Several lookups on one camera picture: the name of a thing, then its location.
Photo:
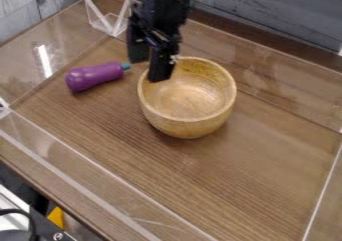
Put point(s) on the black device with yellow label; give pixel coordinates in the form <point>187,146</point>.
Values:
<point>59,227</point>

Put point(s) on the light wooden bowl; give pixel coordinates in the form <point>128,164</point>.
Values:
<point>190,105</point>

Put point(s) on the purple toy eggplant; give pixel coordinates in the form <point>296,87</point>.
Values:
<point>83,78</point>

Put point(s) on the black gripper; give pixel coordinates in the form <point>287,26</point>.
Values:
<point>153,27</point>

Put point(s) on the clear acrylic corner bracket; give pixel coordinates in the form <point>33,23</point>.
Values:
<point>109,23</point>

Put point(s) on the clear acrylic tray wall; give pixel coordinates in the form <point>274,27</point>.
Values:
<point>93,195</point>

